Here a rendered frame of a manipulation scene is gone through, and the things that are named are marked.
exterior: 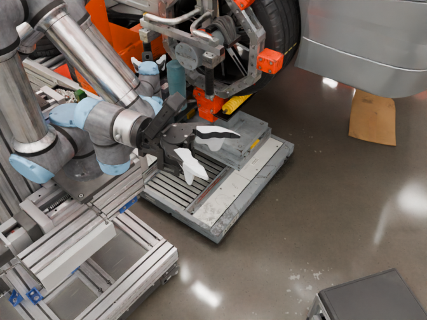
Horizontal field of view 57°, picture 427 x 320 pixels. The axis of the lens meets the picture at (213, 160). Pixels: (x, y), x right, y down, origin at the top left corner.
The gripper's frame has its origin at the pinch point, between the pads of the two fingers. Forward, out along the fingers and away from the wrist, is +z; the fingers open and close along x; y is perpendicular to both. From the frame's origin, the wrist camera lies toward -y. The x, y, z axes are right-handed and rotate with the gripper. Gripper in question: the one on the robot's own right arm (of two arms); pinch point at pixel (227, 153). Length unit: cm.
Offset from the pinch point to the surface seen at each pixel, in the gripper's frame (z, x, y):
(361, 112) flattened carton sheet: 20, -206, 95
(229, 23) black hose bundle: -37, -88, 9
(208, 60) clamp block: -40, -75, 20
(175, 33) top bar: -58, -80, 16
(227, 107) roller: -41, -103, 57
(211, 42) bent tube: -40, -77, 14
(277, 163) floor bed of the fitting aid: -15, -126, 99
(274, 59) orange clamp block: -19, -95, 22
